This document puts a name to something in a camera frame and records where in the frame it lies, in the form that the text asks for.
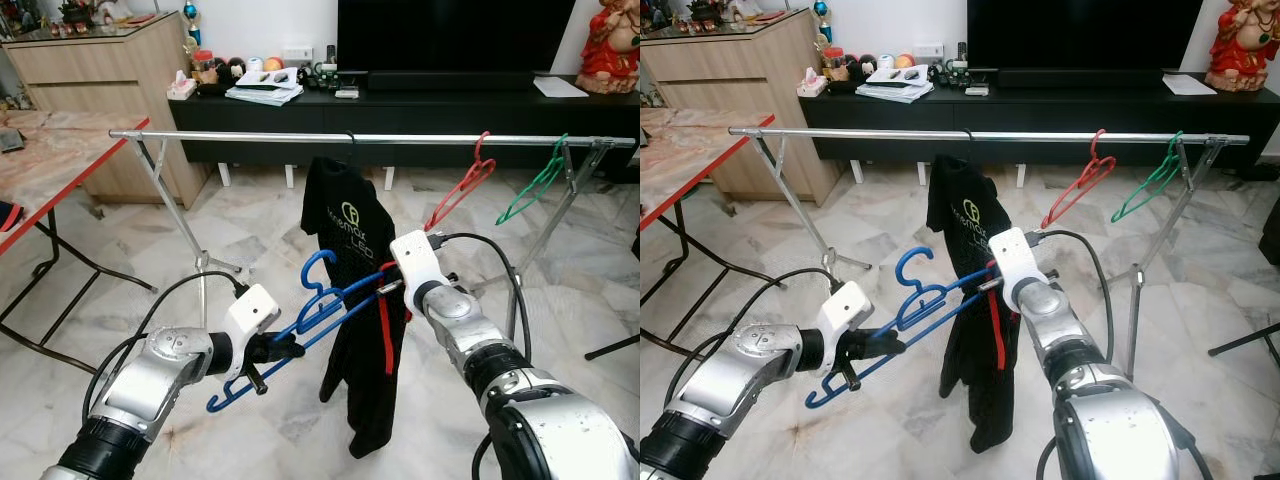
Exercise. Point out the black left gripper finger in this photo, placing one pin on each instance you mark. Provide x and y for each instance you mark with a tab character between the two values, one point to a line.
884	352
291	343
888	340
287	355

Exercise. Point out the blue plastic hanger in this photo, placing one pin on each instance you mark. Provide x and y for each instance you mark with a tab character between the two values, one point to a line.
918	308
320	312

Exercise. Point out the black garment with red trim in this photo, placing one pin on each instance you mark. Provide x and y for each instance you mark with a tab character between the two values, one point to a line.
985	380
365	380

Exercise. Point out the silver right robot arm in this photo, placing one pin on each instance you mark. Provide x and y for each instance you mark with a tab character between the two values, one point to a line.
540	410
1110	410

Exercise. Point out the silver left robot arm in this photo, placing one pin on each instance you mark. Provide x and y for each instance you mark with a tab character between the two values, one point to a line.
740	380
150	385

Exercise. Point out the red plastic hanger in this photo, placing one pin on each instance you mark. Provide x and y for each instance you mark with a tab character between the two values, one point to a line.
462	190
1080	188

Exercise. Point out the black hanger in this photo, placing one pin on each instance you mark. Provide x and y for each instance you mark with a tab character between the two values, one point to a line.
968	138
351	140

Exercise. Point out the green plastic hanger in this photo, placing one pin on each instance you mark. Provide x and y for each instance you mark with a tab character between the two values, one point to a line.
1150	188
535	190

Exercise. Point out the black printed t-shirt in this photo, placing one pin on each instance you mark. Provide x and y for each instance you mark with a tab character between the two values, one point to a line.
345	215
970	215

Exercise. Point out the black television console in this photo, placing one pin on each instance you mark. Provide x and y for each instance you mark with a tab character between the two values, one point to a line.
400	125
1030	122

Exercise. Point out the silver metal clothes rack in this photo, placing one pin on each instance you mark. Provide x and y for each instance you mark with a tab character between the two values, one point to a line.
870	132
250	135

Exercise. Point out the black soundbar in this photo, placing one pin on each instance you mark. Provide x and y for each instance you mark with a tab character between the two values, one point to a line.
1080	78
450	80

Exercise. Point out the stack of papers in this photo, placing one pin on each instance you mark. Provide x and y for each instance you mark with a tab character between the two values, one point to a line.
263	90
893	87

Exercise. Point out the black folding chair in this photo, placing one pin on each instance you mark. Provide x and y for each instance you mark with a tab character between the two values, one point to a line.
1250	340
612	347

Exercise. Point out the orange ball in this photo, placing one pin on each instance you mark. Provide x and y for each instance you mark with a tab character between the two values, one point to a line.
904	61
273	64

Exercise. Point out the red-edged folding table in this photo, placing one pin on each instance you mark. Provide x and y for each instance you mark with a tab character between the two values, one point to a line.
60	160
690	155

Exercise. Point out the black flat television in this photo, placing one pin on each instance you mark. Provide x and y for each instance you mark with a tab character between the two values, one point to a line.
1085	33
455	35

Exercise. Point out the white paper sheet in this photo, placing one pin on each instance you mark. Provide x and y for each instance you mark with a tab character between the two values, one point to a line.
560	87
1189	85

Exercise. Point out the pink tissue box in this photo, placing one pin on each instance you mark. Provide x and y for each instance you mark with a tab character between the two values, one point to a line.
812	85
182	88

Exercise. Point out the red-lidded jar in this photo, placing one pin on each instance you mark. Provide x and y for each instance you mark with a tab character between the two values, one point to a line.
204	68
834	66

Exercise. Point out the navy jacket with red trim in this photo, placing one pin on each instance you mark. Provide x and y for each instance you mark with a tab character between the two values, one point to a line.
8	215

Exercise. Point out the light wooden cabinet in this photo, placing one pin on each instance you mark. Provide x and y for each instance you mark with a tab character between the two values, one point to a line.
100	80
730	80

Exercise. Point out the gold and blue trophy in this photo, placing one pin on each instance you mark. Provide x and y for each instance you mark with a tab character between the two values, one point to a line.
822	14
191	15

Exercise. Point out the red laughing Buddha statue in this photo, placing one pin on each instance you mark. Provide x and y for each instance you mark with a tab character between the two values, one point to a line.
1245	48
610	50

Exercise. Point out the dark wallet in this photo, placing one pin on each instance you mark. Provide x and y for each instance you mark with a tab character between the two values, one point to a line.
10	140

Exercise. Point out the red flat tray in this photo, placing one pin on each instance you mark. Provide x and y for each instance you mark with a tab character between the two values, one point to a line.
138	18
768	16

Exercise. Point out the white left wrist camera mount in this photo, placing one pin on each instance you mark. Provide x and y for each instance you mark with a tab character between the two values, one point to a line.
845	307
250	310

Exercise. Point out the white wall socket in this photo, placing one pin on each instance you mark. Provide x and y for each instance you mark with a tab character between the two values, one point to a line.
928	52
297	54

